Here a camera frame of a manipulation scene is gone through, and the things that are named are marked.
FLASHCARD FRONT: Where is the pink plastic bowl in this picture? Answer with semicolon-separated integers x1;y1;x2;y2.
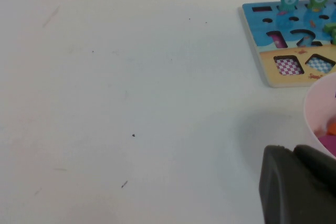
303;73;336;159

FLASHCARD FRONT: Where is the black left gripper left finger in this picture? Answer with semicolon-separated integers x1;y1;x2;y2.
258;144;336;224

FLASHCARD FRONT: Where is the colourful wooden puzzle board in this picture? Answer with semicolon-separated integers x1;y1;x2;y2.
238;0;336;88

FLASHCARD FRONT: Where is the orange number 10 piece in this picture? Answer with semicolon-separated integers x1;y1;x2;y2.
316;122;336;137

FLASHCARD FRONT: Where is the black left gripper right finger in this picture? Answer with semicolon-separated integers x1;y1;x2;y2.
292;144;336;191

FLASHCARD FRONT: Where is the pink number 1 piece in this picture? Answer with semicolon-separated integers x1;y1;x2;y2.
317;134;336;156

